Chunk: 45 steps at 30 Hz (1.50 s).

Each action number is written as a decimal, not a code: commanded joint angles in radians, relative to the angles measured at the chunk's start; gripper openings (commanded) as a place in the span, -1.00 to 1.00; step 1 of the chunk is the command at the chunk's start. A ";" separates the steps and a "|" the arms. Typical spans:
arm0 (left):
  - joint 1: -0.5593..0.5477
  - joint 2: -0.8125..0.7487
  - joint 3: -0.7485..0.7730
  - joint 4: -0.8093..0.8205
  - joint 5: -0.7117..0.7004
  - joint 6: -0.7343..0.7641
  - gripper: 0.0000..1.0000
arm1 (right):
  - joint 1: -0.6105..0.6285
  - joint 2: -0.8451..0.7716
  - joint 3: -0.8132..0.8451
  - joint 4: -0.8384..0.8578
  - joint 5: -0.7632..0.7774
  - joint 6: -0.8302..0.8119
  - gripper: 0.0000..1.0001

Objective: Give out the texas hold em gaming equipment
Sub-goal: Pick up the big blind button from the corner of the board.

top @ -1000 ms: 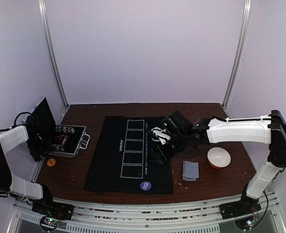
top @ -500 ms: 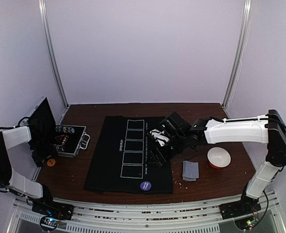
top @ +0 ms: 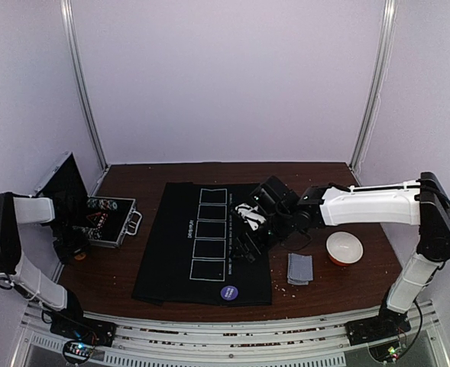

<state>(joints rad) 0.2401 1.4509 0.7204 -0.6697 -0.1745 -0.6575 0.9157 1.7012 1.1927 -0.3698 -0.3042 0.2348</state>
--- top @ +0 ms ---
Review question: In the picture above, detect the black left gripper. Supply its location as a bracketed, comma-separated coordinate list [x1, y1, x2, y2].
[50, 222, 91, 264]

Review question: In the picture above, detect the purple small blind button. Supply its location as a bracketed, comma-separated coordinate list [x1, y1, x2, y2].
[220, 285, 239, 302]

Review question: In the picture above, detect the orange big blind button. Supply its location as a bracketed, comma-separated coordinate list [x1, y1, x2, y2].
[75, 253, 86, 261]

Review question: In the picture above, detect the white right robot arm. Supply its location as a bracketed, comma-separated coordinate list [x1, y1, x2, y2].
[231, 172, 450, 345]

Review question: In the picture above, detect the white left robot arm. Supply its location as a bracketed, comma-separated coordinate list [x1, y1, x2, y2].
[0, 192, 96, 339]

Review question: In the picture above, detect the aluminium poker chip case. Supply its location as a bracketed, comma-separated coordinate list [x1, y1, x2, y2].
[34, 151, 143, 248]

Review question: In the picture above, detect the black poker play mat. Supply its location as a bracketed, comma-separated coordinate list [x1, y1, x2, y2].
[131, 182, 272, 307]

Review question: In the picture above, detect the orange white bowl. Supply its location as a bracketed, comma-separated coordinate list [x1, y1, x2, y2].
[326, 232, 364, 266]

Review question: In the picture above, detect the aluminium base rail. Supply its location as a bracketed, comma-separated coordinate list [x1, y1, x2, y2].
[7, 302, 450, 366]

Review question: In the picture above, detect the aluminium frame post right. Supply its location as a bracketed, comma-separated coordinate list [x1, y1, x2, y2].
[349, 0, 398, 175]

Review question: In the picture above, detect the aluminium frame post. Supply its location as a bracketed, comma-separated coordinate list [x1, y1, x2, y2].
[60, 0, 109, 171]
[349, 0, 398, 175]

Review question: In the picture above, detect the aluminium frame post left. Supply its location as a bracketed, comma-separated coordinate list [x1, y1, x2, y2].
[60, 0, 109, 171]

